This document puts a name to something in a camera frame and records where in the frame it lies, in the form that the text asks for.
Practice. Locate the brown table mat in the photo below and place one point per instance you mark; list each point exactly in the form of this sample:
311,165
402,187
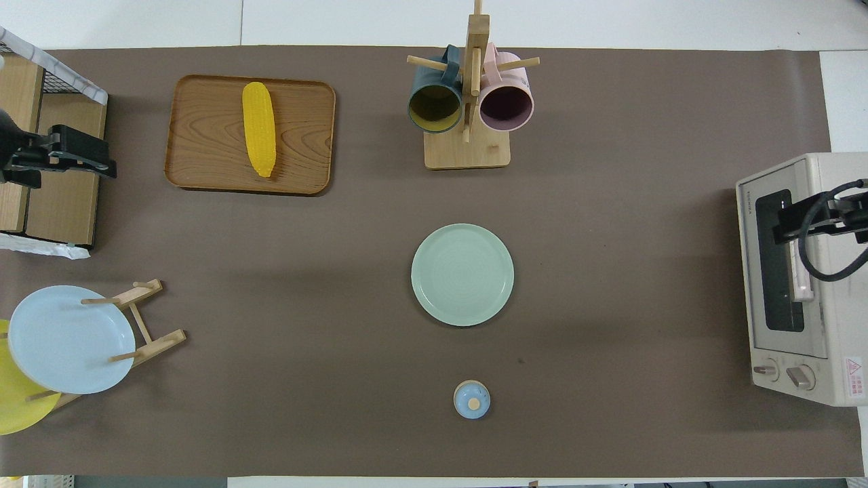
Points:
305,305

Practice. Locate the wooden mug tree stand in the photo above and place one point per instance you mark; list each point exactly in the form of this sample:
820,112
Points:
468,152

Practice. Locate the wooden plate rack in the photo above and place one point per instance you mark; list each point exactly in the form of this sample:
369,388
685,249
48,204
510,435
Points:
159,344

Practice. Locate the pale green plate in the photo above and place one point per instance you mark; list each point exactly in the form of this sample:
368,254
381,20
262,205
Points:
462,274

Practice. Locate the beige toaster oven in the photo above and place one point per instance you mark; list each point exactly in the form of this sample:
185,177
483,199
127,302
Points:
841,318

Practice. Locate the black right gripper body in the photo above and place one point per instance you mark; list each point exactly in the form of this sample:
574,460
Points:
851,217

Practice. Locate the wooden serving tray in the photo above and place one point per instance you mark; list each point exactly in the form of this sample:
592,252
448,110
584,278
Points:
203,135

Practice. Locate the white crumpled sheet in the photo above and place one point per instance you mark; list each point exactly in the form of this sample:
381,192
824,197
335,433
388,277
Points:
41,247

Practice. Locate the yellow corn cob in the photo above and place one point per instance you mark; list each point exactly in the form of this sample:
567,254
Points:
259,129

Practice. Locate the yellow plate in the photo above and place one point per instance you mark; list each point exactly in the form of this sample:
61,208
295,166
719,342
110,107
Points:
13,407

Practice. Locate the light blue plate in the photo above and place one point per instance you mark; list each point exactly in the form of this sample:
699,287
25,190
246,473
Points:
68,339

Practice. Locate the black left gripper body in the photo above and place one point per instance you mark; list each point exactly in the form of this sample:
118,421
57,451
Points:
30,159

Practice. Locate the dark blue mug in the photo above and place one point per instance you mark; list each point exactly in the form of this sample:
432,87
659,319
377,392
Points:
424,81

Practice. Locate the pink mug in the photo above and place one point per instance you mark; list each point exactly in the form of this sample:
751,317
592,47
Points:
515,78

